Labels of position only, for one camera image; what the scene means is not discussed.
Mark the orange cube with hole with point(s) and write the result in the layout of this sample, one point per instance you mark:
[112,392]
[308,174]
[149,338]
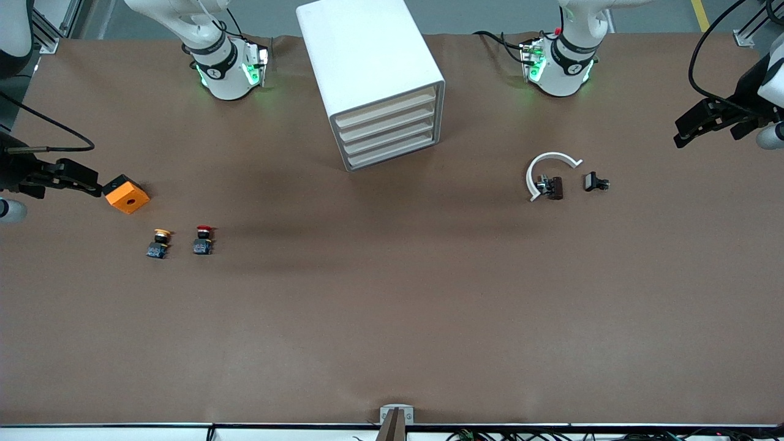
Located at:
[119,199]

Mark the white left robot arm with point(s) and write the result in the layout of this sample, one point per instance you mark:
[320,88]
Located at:
[563,67]

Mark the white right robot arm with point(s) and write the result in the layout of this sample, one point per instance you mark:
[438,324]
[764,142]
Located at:
[214,79]

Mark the white table edge rail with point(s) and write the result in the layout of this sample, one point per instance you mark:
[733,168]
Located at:
[122,433]

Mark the red mushroom push button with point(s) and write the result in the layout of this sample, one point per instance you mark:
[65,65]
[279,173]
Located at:
[202,247]

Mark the aluminium frame profile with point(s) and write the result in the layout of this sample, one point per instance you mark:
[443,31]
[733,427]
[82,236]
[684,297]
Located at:
[744,38]
[49,40]

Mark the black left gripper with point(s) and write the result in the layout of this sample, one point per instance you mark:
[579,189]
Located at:
[746,92]

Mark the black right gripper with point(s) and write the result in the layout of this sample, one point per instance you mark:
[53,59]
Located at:
[13,168]

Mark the small black clip component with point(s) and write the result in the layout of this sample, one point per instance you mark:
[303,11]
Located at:
[591,181]

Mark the grey table edge bracket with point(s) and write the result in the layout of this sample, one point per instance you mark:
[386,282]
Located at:
[386,415]

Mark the brown table mat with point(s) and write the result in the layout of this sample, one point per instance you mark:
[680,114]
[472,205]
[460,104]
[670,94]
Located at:
[367,306]

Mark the yellow mushroom push button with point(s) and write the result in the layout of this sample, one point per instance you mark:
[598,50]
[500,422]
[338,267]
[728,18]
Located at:
[158,249]

